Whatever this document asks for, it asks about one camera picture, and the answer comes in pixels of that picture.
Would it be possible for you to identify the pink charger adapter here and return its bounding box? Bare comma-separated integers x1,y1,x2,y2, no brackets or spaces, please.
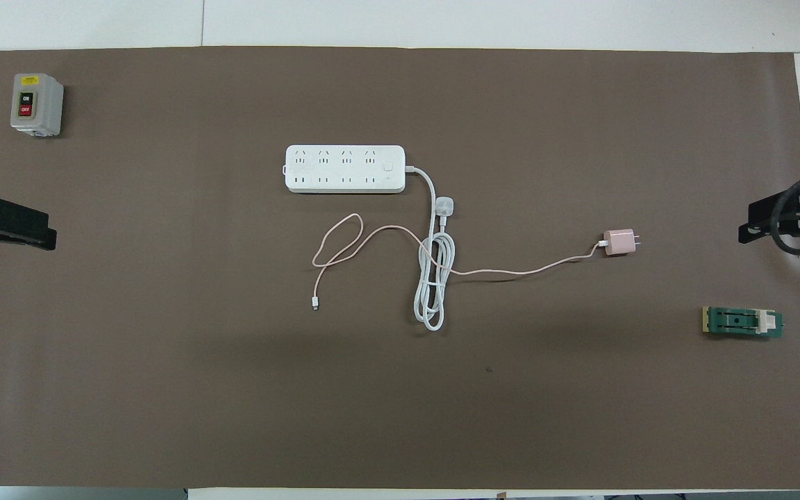
599,229,642,258

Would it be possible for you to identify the pink charging cable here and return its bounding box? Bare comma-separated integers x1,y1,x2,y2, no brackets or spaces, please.
312,212,608,311

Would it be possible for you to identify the white power strip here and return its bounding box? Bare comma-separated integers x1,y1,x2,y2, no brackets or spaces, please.
283,144,407,194

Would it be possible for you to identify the green rectangular block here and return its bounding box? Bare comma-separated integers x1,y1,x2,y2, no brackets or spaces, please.
702,306,785,340

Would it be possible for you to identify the brown table mat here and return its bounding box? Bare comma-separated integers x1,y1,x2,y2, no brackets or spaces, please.
0,46,800,490

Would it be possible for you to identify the grey on/off switch box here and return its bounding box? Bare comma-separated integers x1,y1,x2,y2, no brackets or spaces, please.
10,73,65,138

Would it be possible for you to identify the white power strip cord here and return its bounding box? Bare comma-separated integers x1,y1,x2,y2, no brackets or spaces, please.
405,165,456,332

